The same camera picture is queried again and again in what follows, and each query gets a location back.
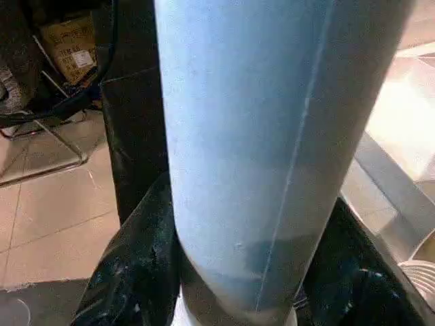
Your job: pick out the white plastic table leg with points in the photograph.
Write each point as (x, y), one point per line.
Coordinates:
(244, 136)

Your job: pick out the chrome metal frame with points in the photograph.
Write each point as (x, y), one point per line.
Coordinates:
(57, 136)

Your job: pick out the brown cardboard box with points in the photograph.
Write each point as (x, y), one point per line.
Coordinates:
(71, 47)

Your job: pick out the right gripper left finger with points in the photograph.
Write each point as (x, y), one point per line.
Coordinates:
(136, 265)

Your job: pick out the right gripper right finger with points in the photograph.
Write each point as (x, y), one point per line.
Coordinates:
(353, 271)

